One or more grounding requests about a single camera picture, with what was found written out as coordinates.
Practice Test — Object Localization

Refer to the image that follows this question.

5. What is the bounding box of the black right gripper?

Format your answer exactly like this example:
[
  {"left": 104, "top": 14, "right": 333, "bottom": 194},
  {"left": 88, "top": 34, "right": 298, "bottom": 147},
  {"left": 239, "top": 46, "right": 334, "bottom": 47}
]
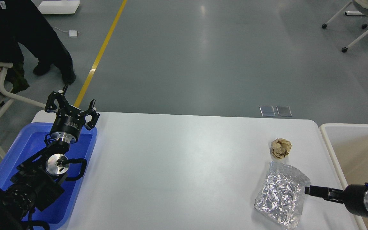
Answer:
[{"left": 305, "top": 182, "right": 368, "bottom": 218}]

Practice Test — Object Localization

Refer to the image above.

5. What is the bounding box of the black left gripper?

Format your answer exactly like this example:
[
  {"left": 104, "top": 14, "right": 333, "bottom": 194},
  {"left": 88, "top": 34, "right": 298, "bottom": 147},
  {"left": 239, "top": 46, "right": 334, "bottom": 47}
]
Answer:
[{"left": 45, "top": 85, "right": 100, "bottom": 143}]

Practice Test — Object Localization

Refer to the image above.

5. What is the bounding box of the silver foil bag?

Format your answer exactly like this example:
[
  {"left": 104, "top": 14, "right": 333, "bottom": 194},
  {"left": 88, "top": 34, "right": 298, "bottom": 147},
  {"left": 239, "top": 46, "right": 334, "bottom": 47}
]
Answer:
[{"left": 254, "top": 161, "right": 311, "bottom": 230}]

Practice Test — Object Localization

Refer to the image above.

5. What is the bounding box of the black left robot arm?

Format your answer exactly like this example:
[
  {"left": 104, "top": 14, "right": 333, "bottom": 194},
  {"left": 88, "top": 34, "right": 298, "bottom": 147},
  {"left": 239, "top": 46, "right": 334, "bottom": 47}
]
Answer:
[{"left": 0, "top": 86, "right": 100, "bottom": 230}]

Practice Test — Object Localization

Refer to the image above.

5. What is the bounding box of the beige plastic bin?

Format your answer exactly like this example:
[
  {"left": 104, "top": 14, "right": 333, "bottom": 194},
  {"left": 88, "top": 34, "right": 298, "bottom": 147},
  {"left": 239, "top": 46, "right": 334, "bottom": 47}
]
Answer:
[{"left": 319, "top": 123, "right": 368, "bottom": 230}]

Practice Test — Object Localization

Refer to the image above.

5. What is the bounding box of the blue plastic tray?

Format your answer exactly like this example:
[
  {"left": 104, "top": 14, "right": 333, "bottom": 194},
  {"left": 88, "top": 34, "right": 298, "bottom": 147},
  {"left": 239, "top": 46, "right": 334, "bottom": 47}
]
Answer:
[{"left": 0, "top": 122, "right": 98, "bottom": 230}]

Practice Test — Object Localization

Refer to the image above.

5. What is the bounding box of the crumpled brown paper ball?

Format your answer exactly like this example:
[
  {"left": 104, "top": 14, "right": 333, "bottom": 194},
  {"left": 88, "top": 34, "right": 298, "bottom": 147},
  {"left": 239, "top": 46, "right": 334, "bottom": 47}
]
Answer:
[{"left": 270, "top": 138, "right": 292, "bottom": 159}]

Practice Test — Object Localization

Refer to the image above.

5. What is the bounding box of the white floor power adapter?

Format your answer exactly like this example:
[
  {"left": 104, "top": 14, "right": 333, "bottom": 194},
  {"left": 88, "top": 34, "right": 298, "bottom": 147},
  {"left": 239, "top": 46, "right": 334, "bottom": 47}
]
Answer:
[{"left": 68, "top": 30, "right": 79, "bottom": 38}]

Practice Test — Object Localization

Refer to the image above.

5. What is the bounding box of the right floor metal plate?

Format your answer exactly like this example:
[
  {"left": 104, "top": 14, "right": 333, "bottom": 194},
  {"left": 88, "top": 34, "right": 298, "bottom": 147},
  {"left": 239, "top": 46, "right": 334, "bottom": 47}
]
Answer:
[{"left": 276, "top": 106, "right": 293, "bottom": 117}]

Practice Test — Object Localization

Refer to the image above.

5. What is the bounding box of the floor metal plate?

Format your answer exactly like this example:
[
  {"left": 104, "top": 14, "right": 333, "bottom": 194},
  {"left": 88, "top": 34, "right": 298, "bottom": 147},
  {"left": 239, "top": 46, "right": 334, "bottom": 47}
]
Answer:
[
  {"left": 276, "top": 106, "right": 293, "bottom": 117},
  {"left": 259, "top": 106, "right": 276, "bottom": 117}
]

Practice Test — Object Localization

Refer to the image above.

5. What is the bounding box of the left floor metal plate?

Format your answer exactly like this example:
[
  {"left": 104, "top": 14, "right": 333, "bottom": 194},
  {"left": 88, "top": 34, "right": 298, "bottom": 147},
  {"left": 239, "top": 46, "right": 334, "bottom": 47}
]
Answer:
[{"left": 259, "top": 106, "right": 276, "bottom": 117}]

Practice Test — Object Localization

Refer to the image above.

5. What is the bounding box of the person in black clothes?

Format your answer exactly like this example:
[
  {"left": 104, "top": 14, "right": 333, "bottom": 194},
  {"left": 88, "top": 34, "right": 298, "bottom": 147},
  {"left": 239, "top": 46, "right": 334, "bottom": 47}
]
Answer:
[{"left": 0, "top": 0, "right": 76, "bottom": 85}]

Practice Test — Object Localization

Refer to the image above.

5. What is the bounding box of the white rolling chair base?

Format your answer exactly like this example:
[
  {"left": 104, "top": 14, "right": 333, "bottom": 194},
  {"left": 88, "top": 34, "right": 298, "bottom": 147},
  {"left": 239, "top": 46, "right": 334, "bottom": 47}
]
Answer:
[{"left": 322, "top": 0, "right": 368, "bottom": 53}]

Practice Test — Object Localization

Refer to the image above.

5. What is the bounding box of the white floor base plate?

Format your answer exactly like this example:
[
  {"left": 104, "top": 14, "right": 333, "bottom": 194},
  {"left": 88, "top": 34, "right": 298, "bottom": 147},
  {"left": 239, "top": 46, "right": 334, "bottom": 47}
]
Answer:
[{"left": 37, "top": 0, "right": 80, "bottom": 15}]

